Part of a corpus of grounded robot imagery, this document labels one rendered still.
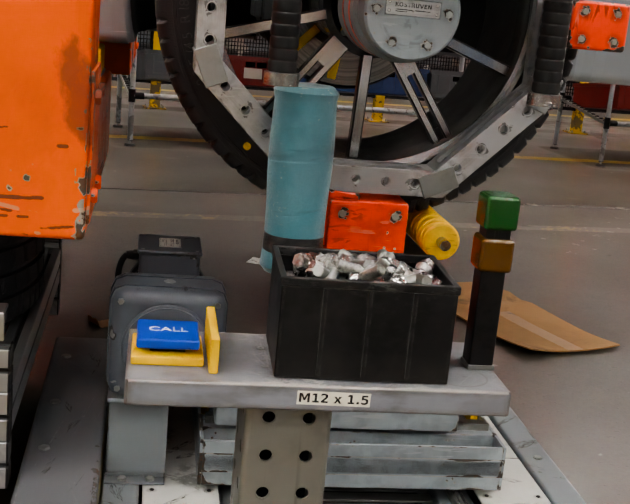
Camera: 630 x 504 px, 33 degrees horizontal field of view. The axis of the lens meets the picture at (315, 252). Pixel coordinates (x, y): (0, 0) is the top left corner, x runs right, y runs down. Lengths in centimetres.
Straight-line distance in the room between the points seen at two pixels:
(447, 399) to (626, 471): 106
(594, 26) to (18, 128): 83
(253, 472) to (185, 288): 47
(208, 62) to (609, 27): 59
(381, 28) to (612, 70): 76
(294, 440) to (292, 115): 44
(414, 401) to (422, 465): 58
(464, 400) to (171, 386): 33
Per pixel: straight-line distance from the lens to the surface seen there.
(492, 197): 122
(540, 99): 139
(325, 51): 165
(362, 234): 158
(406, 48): 141
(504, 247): 124
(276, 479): 125
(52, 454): 173
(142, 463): 176
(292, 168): 143
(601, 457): 227
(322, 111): 142
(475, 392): 121
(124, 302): 162
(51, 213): 142
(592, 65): 206
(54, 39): 139
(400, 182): 159
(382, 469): 176
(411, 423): 177
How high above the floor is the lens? 88
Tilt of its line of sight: 14 degrees down
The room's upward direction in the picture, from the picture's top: 5 degrees clockwise
